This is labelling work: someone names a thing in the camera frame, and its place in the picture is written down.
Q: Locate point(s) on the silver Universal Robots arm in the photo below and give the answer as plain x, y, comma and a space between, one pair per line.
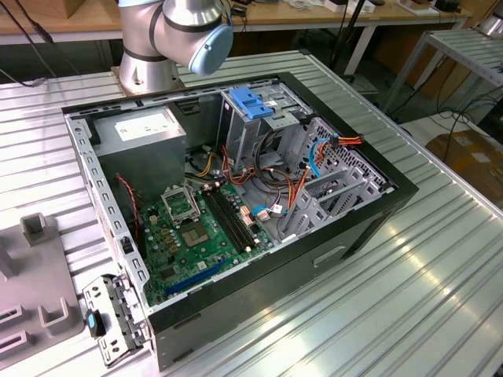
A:
177, 35

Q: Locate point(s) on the grey metal disk bay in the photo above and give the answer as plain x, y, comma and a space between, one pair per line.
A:
310, 220

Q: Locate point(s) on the black RAM slot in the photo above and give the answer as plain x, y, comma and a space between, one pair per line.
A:
236, 218
226, 224

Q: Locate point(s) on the grey metal drive cage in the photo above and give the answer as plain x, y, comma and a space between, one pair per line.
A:
239, 137

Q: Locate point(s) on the green motherboard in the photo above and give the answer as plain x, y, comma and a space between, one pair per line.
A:
214, 245

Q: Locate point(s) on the CPU socket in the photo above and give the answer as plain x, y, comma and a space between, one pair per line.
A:
194, 235

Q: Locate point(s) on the blue plastic drive latch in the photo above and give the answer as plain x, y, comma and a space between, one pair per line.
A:
243, 98

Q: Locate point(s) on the black open PC case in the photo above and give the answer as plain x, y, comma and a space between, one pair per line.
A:
275, 282

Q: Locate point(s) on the blue expansion slot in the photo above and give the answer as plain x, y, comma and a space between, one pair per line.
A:
196, 277

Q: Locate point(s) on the grey power supply unit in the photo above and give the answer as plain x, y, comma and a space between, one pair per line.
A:
137, 165

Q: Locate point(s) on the long wooden desk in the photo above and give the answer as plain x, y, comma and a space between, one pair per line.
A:
275, 15

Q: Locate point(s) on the black latch blue stripe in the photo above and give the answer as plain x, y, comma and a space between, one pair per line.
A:
94, 324

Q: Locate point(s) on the brown cardboard floor box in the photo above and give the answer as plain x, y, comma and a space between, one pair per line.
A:
471, 165

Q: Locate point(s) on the grey parts rack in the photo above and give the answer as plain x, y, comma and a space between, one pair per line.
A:
35, 275

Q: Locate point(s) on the metal slat side table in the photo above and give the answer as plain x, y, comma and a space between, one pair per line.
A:
463, 51

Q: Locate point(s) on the cardboard box on desk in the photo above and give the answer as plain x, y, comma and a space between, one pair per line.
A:
70, 6

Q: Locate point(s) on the silver metal cylinder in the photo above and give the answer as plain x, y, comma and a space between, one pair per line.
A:
493, 25

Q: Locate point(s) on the metal expansion bracket plate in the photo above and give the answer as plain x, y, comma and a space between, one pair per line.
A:
98, 290

